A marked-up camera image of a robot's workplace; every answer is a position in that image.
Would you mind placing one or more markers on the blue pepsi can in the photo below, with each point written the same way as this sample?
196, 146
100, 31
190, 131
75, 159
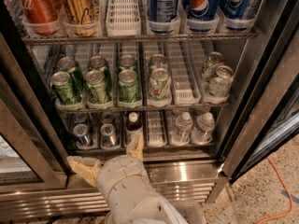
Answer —
160, 14
238, 15
201, 13

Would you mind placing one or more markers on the clear water bottle left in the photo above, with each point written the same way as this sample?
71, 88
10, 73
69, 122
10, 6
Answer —
180, 135

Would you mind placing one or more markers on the silver can right rear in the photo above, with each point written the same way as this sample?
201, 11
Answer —
213, 59

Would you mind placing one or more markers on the white diet can rear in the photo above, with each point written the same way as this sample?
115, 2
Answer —
157, 61

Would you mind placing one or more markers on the stainless steel fridge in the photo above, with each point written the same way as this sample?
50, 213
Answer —
37, 181

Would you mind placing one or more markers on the white diet can front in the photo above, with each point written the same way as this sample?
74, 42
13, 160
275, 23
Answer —
159, 84

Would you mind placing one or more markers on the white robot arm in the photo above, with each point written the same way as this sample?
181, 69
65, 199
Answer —
123, 215

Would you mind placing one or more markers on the brown drink bottle white cap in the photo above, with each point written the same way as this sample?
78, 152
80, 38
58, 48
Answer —
133, 127

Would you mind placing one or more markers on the blue pepsi can left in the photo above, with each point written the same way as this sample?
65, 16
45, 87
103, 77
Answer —
160, 14

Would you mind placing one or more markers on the white diet can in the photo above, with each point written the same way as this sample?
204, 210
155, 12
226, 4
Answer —
159, 84
157, 61

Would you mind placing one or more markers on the clear water bottle right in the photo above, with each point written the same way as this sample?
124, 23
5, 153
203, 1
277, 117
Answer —
203, 129

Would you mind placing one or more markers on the blue pepsi can right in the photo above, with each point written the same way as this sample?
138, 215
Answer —
238, 15

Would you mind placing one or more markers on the green can lane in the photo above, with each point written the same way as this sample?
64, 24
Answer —
97, 87
126, 62
71, 66
101, 64
128, 86
64, 88

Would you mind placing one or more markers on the gold soda can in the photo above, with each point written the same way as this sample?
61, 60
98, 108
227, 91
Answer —
83, 14

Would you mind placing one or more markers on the empty white lane tray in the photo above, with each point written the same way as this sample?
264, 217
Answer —
184, 87
123, 18

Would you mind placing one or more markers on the silver can right front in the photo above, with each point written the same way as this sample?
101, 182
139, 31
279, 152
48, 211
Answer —
220, 84

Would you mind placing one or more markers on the silver can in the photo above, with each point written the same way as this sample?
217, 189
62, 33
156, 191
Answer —
220, 84
109, 138
213, 59
107, 117
82, 134
82, 118

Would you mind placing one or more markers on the clear water bottle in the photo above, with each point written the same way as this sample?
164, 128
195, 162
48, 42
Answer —
203, 129
180, 135

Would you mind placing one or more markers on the red cola can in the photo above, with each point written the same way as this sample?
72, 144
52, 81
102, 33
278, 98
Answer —
41, 16

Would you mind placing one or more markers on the fridge door right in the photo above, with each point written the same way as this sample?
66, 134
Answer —
274, 119

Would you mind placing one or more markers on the empty white middle lane tray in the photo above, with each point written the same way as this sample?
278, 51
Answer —
184, 87

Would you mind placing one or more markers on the silver can bottom rear left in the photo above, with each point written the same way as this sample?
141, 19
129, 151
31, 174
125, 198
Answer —
82, 118

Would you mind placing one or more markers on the empty white top lane tray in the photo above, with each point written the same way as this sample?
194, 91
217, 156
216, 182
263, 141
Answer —
123, 18

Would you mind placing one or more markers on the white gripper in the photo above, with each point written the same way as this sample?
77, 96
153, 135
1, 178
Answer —
120, 171

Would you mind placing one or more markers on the silver can bottom front left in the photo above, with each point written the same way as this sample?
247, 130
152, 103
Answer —
82, 134

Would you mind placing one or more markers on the blue pepsi can middle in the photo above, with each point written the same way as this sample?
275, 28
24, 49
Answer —
201, 13

